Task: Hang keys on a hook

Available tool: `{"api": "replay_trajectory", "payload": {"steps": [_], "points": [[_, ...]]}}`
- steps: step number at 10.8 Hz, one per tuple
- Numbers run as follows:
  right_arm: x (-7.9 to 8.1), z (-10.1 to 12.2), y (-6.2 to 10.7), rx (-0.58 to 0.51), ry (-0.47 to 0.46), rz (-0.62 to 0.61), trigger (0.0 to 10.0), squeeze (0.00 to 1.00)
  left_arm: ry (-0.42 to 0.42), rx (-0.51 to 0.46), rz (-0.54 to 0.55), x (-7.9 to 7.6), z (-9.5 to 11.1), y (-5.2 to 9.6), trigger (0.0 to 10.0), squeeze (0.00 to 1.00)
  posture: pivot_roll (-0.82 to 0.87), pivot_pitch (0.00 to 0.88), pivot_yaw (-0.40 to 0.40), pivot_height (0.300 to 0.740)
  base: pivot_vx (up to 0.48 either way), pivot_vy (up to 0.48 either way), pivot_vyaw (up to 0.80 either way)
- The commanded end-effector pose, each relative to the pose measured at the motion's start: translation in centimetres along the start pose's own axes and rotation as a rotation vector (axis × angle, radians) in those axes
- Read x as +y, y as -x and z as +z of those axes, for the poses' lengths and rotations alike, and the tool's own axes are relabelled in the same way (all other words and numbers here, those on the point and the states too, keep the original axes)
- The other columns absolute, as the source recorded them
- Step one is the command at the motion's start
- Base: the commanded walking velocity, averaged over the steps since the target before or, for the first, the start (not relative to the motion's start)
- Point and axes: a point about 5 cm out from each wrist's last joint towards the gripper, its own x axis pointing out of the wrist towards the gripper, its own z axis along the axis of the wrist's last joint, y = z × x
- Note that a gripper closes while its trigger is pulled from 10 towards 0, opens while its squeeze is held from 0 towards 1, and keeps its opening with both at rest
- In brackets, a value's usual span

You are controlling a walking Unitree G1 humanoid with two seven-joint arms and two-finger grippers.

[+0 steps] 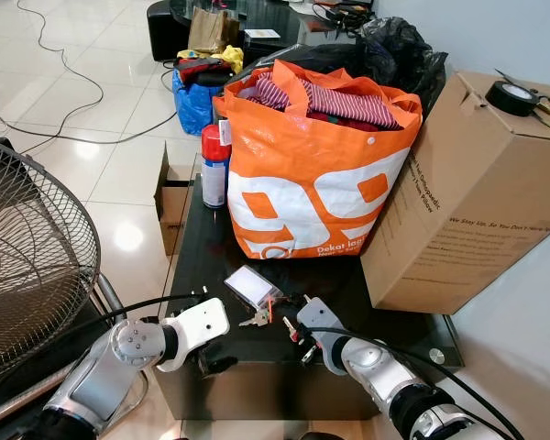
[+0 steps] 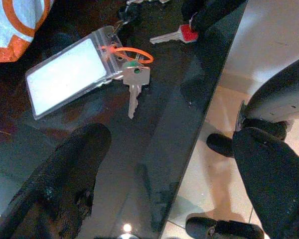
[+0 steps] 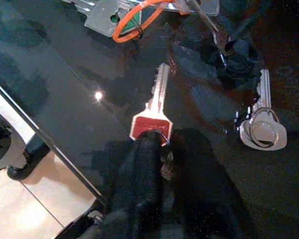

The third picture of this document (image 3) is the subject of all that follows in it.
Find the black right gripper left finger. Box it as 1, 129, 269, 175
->
102, 131, 165, 239

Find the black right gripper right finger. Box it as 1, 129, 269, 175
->
169, 128, 252, 239

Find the small silver key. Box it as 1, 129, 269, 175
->
160, 151, 175, 180

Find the thin metal key ring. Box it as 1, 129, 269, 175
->
159, 131, 172, 148

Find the silver key with red head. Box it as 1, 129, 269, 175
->
129, 62, 174, 147

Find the silver key with heart-shaped head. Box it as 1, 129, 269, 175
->
239, 68, 289, 151

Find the white robot body shell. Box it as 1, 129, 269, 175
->
0, 83, 40, 173

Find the green key tag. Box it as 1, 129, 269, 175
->
119, 11, 143, 37

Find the orange plastic loop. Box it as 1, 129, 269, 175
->
112, 0, 177, 44

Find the thin silver metal key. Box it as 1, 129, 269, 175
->
190, 0, 220, 33

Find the large silver key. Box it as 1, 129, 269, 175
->
62, 0, 140, 38

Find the flat silver key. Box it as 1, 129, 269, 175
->
161, 0, 220, 17

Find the silver split key ring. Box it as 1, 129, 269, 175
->
248, 107, 281, 147

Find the black fabric key strap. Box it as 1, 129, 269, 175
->
213, 38, 263, 88

